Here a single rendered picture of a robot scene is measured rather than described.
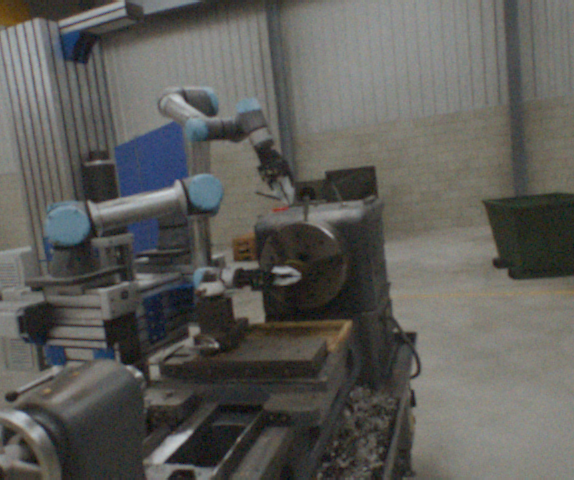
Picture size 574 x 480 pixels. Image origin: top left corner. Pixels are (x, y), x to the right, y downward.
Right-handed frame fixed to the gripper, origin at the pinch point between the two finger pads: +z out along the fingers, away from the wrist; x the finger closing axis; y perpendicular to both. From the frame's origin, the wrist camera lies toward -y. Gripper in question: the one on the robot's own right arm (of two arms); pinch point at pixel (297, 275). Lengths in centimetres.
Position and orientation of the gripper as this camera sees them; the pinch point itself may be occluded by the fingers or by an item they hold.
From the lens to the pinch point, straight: 169.7
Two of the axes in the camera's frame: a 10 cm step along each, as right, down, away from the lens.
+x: -0.8, -9.9, -0.9
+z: 9.5, -0.5, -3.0
